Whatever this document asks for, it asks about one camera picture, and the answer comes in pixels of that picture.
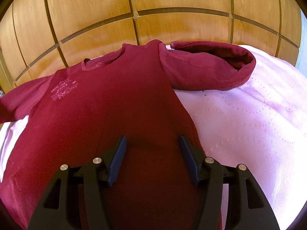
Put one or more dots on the maroon sweatshirt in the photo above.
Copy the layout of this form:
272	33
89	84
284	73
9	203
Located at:
108	100

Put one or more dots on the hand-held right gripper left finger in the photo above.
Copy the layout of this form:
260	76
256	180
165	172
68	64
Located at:
118	159

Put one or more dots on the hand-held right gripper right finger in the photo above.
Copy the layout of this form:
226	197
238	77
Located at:
189	159

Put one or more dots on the pink patterned bedspread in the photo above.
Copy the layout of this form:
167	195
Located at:
251	124

